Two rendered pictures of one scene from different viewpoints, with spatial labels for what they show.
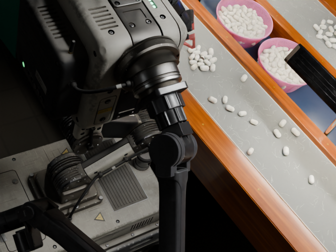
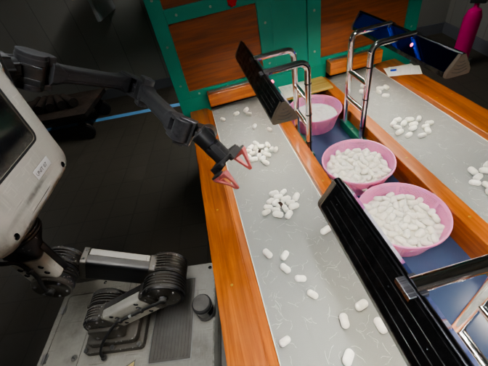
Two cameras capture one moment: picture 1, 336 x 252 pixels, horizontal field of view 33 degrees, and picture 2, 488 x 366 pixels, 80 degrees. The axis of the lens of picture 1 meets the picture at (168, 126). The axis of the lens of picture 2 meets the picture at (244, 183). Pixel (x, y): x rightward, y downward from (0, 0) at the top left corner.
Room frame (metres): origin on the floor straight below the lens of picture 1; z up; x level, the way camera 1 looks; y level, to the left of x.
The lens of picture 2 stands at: (1.19, -0.53, 1.53)
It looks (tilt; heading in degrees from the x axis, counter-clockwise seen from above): 42 degrees down; 55
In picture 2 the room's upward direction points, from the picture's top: 13 degrees counter-clockwise
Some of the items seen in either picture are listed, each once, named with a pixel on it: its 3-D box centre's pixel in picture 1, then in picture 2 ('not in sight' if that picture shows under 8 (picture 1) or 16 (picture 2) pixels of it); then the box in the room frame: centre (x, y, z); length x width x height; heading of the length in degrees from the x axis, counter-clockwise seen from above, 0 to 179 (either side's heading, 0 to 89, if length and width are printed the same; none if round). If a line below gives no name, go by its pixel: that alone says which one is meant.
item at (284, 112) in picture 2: not in sight; (258, 73); (1.92, 0.27, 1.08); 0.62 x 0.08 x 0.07; 58
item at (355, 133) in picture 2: not in sight; (375, 86); (2.33, 0.01, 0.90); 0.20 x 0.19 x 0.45; 58
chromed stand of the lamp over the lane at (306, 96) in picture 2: not in sight; (283, 111); (1.99, 0.22, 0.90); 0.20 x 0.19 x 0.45; 58
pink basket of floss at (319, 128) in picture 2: not in sight; (314, 115); (2.25, 0.27, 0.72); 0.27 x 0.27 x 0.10
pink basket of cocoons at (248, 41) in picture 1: (241, 24); (356, 168); (2.02, -0.11, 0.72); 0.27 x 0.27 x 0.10
